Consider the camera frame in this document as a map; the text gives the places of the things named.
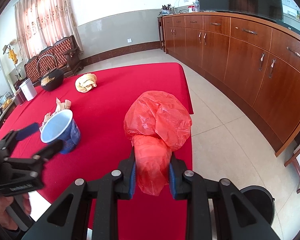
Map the person's left hand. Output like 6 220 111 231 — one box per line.
0 192 32 231

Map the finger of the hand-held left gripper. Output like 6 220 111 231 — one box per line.
0 122 40 154
4 139 64 167

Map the carved wooden sofa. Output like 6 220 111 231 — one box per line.
24 35 84 84

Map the beige embroidered curtain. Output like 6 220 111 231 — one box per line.
14 0 84 63

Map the long wooden sideboard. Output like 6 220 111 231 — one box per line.
163 11 300 157

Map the red tablecloth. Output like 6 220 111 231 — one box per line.
0 62 193 240

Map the red plastic bag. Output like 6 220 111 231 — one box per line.
124 90 192 197

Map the black round trash bin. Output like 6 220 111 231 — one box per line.
239 185 275 230

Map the black iron teapot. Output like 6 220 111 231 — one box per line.
37 54 65 92

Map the crumpled beige paper wrapper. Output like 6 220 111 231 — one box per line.
41 112 53 128
55 97 72 112

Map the dark red canister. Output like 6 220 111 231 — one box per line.
14 89 27 105

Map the narrow dark wooden stand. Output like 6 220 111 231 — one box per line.
157 16 167 53

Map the yellow hanging item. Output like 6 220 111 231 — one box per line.
4 39 19 65

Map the white desk lamp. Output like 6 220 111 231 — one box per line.
174 0 189 13

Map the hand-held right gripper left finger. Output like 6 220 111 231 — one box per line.
22 149 137 240

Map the blue plastic cup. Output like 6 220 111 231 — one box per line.
40 109 81 155

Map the small potted plant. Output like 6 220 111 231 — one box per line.
159 4 175 17

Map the yellow crumpled cloth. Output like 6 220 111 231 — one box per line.
75 73 98 93

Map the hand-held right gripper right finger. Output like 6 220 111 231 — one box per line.
168 154 283 240

